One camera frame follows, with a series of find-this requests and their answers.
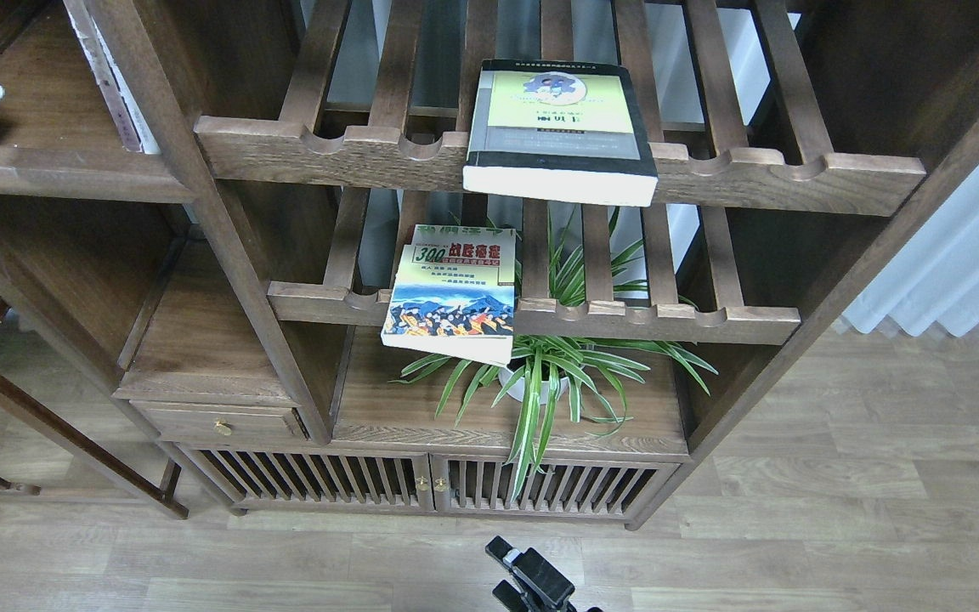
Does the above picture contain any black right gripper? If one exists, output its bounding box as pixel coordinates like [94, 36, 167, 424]
[485, 535, 576, 612]

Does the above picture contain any green blue illustrated book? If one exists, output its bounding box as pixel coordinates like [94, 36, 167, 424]
[380, 224, 517, 366]

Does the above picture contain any white standing book on shelf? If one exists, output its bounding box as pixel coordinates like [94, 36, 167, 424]
[65, 0, 161, 155]

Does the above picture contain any green spider plant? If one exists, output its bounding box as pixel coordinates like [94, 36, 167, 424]
[389, 212, 719, 502]

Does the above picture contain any white plant pot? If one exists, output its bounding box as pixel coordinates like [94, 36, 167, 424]
[497, 364, 571, 405]

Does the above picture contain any dark wooden bookshelf unit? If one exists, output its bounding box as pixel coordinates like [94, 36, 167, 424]
[0, 1, 979, 530]

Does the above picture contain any yellow grey thick book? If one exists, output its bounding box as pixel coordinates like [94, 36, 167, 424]
[462, 59, 658, 207]

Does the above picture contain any white curtain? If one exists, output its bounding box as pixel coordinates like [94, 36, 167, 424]
[843, 166, 979, 336]

